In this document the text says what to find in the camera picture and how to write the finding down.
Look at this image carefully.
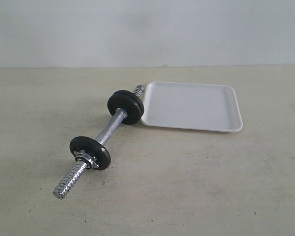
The chrome star collar nut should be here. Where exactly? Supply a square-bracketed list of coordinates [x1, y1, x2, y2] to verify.
[74, 150, 100, 170]

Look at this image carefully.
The white plastic tray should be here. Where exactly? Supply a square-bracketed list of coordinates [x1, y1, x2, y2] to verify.
[141, 82, 243, 133]

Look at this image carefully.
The black round plastic disc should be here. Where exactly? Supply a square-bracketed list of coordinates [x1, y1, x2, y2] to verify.
[69, 136, 111, 171]

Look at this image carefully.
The black weight plate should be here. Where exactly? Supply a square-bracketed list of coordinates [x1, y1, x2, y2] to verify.
[107, 94, 142, 125]
[113, 90, 145, 115]

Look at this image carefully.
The chrome threaded dumbbell bar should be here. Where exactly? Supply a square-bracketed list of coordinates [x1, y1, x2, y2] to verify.
[53, 85, 145, 200]

